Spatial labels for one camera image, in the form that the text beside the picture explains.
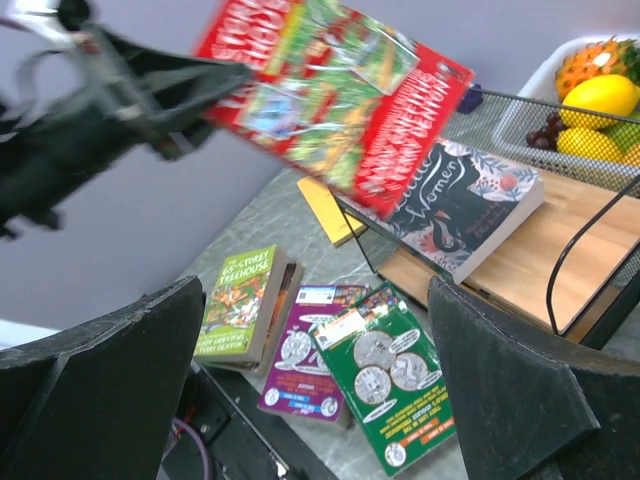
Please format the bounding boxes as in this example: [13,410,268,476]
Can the white plastic fruit basket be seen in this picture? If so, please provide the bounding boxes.
[492,34,639,177]

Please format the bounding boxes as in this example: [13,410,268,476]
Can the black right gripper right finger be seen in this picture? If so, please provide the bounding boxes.
[428,277,639,479]

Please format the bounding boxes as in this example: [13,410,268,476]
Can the orange toy pineapple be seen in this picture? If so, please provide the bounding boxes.
[554,36,639,101]

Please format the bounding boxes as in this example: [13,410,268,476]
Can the purple rectangular box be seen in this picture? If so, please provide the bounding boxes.
[456,89,483,114]

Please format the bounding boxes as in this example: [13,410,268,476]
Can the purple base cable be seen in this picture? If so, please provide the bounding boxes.
[172,417,214,480]

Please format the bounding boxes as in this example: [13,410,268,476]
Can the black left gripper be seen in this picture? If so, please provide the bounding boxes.
[1,1,252,240]

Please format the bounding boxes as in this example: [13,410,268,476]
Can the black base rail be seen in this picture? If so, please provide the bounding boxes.
[161,363,336,479]

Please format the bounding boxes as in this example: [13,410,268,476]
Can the green back-cover Treehouse book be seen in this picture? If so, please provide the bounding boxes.
[310,282,456,477]

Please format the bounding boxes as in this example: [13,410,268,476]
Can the purple back-cover Treehouse book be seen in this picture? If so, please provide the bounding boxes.
[258,285,370,427]

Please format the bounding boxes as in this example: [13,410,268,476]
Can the yellow orange toy fruit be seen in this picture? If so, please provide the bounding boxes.
[559,74,639,129]

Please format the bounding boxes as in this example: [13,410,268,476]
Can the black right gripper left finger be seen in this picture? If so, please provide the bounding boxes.
[1,276,204,479]

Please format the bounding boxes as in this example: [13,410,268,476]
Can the red 13-Storey Treehouse book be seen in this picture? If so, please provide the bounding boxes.
[196,1,474,217]

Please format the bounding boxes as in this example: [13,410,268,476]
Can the black wire wooden shelf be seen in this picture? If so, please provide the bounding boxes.
[339,88,639,347]

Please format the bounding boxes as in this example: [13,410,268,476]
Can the dark toy grapes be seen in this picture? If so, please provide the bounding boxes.
[525,113,567,151]

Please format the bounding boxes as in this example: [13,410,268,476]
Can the yellow toy lemon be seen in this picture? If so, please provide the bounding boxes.
[556,127,639,166]

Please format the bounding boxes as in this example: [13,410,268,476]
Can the Little Women floral book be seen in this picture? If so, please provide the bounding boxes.
[340,140,544,284]

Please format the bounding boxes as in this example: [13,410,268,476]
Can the green toy apple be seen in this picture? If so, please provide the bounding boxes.
[602,111,639,154]

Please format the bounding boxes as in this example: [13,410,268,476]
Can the green 65-Storey Treehouse book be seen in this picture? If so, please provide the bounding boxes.
[194,245,289,363]

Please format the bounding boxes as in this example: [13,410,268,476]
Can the yellow thin book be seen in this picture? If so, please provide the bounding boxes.
[297,177,367,247]

